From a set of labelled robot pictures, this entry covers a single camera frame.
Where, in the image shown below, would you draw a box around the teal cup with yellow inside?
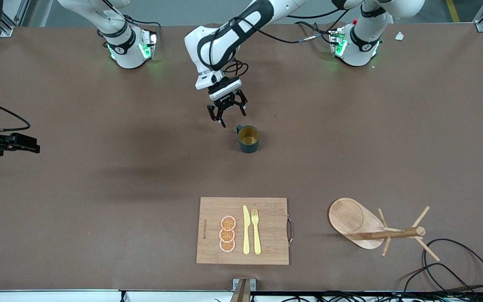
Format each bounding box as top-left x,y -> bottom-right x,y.
236,125 -> 260,154

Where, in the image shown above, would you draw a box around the black left base cable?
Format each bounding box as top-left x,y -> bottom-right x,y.
294,21 -> 334,44

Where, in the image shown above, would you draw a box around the yellow plastic fork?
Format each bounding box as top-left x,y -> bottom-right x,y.
251,209 -> 262,255

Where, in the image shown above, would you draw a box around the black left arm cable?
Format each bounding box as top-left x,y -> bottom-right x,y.
208,8 -> 351,79

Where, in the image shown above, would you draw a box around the bamboo cutting board with handle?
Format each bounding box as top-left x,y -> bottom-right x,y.
196,197 -> 294,266

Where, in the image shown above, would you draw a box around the grey metal bracket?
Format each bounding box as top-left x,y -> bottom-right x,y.
232,278 -> 257,293

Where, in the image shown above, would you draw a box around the black base cable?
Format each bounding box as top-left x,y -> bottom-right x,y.
294,21 -> 334,44
106,0 -> 161,42

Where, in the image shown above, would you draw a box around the white table edge rail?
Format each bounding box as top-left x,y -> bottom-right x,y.
0,290 -> 234,302

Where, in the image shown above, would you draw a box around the wooden cup rack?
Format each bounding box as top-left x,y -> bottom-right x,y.
328,198 -> 440,262

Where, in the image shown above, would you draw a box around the yellow plastic knife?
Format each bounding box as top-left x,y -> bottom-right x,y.
243,205 -> 251,255

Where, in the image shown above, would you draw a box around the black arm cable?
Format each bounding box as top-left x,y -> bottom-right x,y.
0,96 -> 31,133
208,8 -> 351,79

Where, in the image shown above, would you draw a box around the table cover sheet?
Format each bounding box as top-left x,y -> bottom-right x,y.
0,22 -> 483,292

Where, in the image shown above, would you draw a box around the black right base cable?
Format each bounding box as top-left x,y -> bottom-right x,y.
106,0 -> 161,42

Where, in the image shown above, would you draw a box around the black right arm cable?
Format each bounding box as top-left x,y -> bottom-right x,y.
0,96 -> 31,133

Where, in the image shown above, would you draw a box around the brown bar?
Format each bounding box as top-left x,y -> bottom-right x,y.
230,280 -> 251,302

